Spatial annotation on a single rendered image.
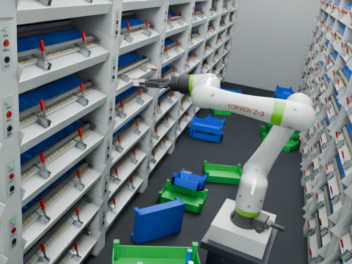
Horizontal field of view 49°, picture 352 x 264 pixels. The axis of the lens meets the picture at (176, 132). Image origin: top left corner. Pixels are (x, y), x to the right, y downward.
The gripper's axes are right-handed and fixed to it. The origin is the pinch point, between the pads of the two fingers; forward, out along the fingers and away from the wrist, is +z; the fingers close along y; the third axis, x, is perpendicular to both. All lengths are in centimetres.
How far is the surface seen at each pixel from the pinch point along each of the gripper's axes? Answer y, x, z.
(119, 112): -0.8, -16.2, 12.5
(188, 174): 71, -84, -5
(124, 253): -72, -45, -19
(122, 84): -5.5, 0.2, 7.3
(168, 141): 113, -76, 22
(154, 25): 42.9, 24.2, 6.0
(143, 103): 27.8, -19.2, 9.9
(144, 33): 25.7, 21.5, 6.0
